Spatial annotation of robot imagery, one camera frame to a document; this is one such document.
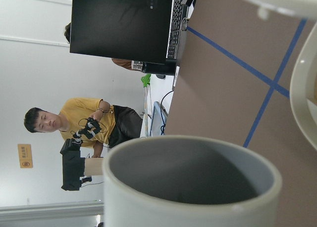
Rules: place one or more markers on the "white paper cup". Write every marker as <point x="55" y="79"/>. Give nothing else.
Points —
<point x="189" y="181"/>

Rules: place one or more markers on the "black computer mouse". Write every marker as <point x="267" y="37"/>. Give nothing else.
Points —
<point x="160" y="76"/>

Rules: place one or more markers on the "green-tipped grabber stick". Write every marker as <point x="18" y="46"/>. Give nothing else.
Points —
<point x="146" y="83"/>

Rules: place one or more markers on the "black drink bottle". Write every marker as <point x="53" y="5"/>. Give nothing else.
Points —
<point x="152" y="68"/>

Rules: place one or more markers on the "person in yellow shirt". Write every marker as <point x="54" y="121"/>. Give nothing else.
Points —
<point x="118" y="123"/>

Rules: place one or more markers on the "black monitor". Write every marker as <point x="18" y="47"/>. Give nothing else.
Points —
<point x="126" y="29"/>

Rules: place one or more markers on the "black keyboard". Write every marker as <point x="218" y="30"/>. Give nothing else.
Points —
<point x="176" y="18"/>

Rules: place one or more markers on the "white swing-lid bin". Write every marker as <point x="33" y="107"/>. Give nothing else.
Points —
<point x="303" y="93"/>

